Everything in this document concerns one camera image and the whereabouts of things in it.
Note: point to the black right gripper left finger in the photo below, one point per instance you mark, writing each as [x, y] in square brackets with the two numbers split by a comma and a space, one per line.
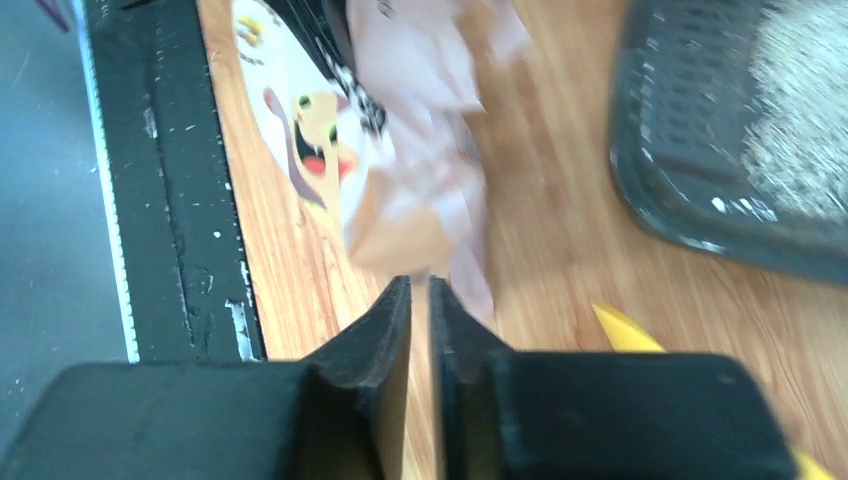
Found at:
[368, 364]

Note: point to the white litter granules pile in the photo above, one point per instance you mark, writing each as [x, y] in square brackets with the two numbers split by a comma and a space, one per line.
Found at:
[796, 151]

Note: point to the yellow plastic scoop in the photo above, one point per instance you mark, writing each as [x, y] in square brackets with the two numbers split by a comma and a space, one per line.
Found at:
[625, 335]

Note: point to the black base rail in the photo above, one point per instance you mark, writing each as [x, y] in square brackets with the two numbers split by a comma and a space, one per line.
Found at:
[180, 264]

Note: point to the dark grey litter tray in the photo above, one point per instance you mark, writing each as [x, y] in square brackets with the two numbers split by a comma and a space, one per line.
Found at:
[683, 99]

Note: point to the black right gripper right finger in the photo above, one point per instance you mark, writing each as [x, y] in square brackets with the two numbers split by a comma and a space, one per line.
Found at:
[474, 424]

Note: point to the pink cat litter bag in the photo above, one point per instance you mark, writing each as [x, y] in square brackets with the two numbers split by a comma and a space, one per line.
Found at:
[363, 105]

